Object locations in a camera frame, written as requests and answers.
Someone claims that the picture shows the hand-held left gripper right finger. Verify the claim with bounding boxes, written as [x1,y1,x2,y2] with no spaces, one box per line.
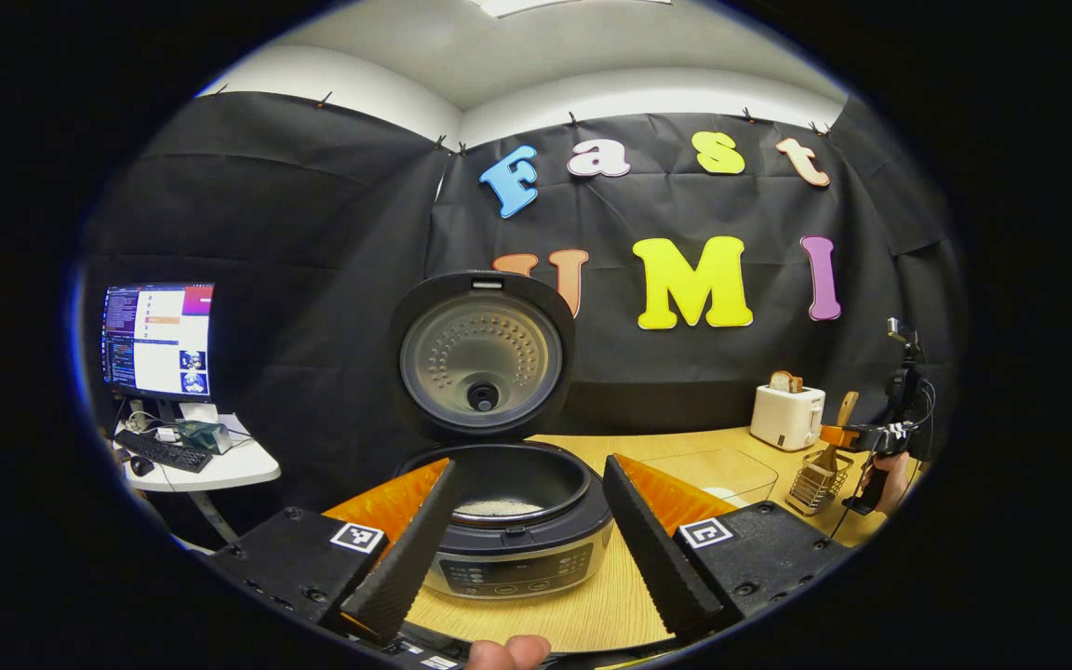
[601,454,853,643]

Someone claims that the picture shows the black keyboard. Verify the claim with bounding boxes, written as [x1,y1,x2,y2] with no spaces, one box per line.
[114,430,213,474]

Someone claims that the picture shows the ceiling light panel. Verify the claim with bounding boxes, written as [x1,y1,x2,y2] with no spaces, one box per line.
[471,0,672,20]

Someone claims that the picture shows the clear container of rice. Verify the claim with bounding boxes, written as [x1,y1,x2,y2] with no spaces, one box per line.
[634,449,779,508]

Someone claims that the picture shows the computer monitor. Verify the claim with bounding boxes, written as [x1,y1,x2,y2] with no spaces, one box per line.
[100,283,215,403]

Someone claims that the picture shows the white toaster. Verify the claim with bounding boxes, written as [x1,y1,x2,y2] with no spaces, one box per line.
[750,383,826,452]

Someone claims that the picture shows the wire chopstick holder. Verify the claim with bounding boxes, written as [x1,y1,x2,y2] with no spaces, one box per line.
[785,449,855,516]

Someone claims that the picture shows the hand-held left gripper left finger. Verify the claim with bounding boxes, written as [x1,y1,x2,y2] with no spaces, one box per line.
[210,458,461,645]

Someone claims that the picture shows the black and silver rice cooker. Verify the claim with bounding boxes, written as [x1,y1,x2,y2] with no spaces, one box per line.
[389,270,616,601]

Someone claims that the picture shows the white side table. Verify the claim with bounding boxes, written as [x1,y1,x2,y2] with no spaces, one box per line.
[113,409,282,545]

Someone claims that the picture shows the black backdrop cloth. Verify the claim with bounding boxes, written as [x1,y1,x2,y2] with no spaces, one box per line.
[80,88,965,541]

